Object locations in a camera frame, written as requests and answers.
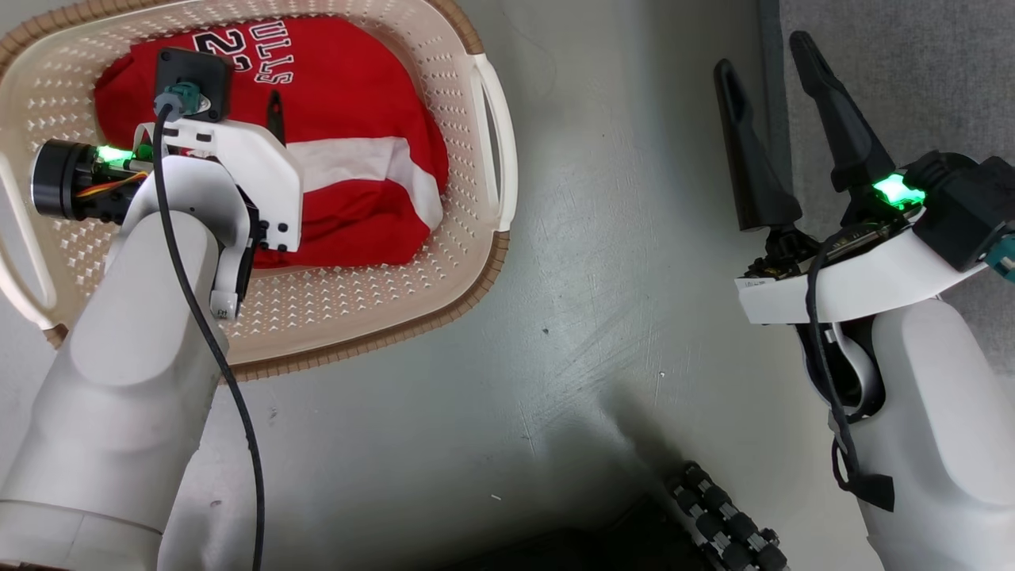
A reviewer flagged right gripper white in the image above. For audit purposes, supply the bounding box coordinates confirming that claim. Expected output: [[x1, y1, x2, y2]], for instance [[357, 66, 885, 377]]
[[713, 30, 992, 326]]

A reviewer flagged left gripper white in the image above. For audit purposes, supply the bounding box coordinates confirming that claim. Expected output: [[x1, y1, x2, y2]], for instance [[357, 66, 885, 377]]
[[30, 89, 304, 316]]

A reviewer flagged red Bulls basketball jersey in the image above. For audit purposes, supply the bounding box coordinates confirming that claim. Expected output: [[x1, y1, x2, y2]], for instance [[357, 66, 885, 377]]
[[94, 16, 450, 270]]

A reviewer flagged cream perforated plastic laundry basket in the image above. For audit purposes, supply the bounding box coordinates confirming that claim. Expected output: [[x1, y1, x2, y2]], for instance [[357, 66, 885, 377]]
[[0, 0, 520, 381]]

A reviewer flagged black roller omni wheel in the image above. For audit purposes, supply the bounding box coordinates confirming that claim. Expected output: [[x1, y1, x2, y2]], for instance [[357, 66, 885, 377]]
[[665, 460, 790, 571]]

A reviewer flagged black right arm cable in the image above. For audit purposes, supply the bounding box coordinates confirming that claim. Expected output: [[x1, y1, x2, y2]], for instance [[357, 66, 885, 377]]
[[805, 226, 897, 512]]

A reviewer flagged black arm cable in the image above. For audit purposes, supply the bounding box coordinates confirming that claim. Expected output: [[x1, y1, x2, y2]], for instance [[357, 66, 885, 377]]
[[805, 226, 897, 512], [152, 103, 266, 571]]

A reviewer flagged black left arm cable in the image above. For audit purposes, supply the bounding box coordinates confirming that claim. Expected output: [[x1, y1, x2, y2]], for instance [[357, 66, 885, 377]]
[[152, 103, 266, 571]]

